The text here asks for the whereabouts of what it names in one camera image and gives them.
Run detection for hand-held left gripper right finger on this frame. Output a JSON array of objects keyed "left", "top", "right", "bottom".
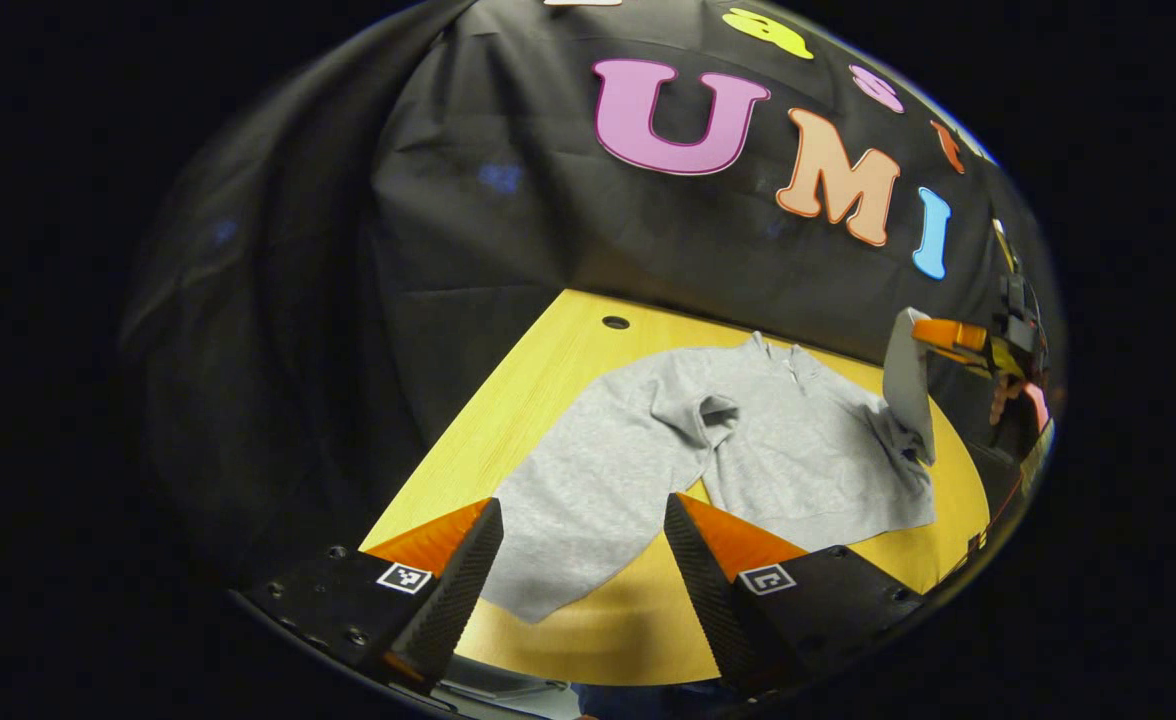
[{"left": 663, "top": 492, "right": 924, "bottom": 701}]

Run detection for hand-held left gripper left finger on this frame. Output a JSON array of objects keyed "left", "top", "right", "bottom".
[{"left": 243, "top": 497, "right": 506, "bottom": 696}]

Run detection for grey zip-neck sweater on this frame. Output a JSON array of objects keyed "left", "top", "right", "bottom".
[{"left": 478, "top": 305, "right": 939, "bottom": 626}]

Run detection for person's blue trousers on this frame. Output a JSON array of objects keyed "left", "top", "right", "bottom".
[{"left": 573, "top": 682, "right": 744, "bottom": 720}]

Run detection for black backdrop cloth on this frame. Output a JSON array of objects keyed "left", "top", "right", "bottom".
[{"left": 118, "top": 0, "right": 1049, "bottom": 581}]

